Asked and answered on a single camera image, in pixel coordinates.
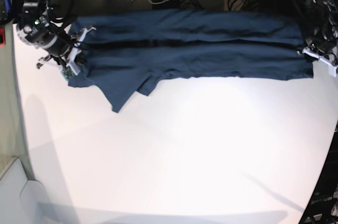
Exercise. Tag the red clamp at table edge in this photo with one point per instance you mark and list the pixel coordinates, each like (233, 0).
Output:
(2, 36)

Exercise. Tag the blue handled tool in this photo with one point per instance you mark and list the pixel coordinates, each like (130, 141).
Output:
(8, 6)

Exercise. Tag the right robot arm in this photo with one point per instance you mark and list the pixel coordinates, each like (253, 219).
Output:
(39, 29)

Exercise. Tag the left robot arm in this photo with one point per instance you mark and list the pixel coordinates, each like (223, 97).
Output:
(324, 38)

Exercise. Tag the dark blue t-shirt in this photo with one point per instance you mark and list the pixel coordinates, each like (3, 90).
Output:
(133, 51)

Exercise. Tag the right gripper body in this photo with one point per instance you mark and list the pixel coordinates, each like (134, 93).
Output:
(66, 49)

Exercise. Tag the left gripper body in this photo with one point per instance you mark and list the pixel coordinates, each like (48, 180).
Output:
(323, 48)

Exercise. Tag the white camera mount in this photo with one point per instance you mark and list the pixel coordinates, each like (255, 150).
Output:
(319, 59)
(74, 55)

